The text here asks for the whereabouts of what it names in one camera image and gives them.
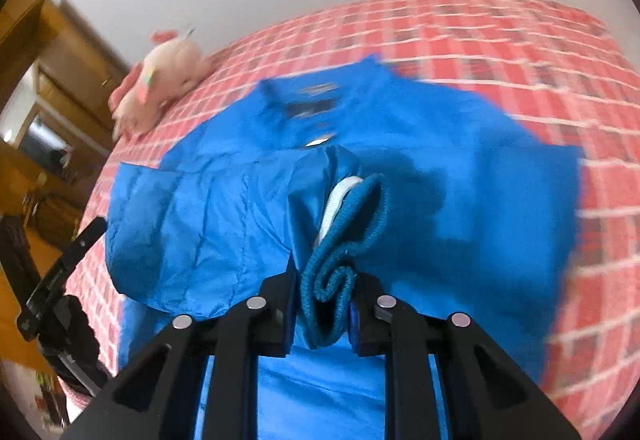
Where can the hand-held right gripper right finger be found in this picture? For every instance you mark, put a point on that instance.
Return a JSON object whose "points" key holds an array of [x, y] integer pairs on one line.
{"points": [[354, 325]]}

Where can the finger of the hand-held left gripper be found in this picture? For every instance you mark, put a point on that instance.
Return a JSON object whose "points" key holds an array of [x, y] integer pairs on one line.
{"points": [[60, 277]]}

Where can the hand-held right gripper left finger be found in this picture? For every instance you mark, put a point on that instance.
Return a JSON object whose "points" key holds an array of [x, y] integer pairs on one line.
{"points": [[289, 315]]}

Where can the blue puffer jacket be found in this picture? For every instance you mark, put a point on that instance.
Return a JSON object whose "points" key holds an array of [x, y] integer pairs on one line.
{"points": [[450, 170]]}

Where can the dark wooden chair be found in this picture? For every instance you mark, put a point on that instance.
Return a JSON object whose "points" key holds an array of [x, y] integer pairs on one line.
{"points": [[17, 265]]}

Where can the wooden door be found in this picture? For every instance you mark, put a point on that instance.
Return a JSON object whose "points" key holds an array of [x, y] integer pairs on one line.
{"points": [[85, 65]]}

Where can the pink unicorn plush toy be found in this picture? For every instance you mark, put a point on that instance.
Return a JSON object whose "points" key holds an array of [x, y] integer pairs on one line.
{"points": [[160, 80]]}

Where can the wooden overhead cabinet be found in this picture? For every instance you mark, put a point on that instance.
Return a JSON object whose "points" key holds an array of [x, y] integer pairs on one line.
{"points": [[20, 15]]}

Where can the red plaid bed blanket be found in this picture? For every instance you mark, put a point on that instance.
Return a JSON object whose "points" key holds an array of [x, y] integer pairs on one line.
{"points": [[500, 45]]}

